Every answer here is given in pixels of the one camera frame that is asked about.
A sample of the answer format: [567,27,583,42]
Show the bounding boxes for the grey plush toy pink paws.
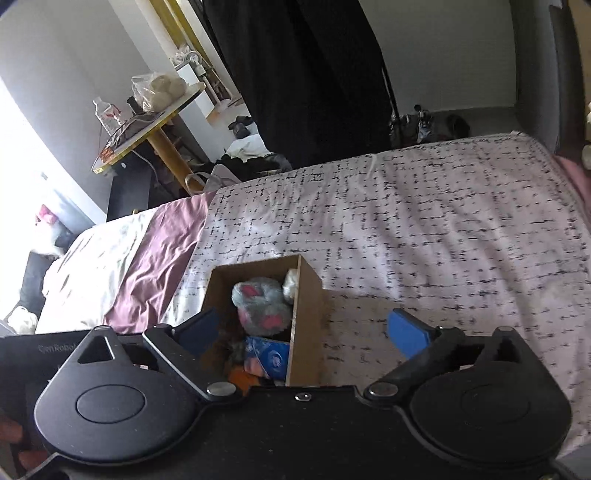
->
[230,276,295,336]

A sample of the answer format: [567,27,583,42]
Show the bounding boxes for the brown cardboard box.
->
[202,253,325,387]

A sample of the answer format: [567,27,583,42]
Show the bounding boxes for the person's left hand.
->
[0,410,51,478]

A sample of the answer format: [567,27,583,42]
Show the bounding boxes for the white black-patterned blanket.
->
[164,134,591,455]

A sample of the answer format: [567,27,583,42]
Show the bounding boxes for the round table with gold leg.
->
[91,82,208,193]

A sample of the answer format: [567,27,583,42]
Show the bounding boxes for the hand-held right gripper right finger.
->
[364,308,543,400]

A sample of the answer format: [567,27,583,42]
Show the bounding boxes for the dark grey cloth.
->
[225,339,247,366]

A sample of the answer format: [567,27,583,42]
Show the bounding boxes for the clear water bottle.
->
[93,97,123,134]

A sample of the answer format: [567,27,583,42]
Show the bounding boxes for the white plastic bag with handles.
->
[184,167,234,193]

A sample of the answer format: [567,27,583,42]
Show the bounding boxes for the black curtain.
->
[202,0,394,171]

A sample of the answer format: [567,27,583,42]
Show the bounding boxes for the clear bag of beige items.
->
[130,72,187,112]

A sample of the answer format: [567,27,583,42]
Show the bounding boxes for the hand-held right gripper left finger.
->
[68,307,243,400]

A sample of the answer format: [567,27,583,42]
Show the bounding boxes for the white oval soft pouch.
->
[282,268,302,304]

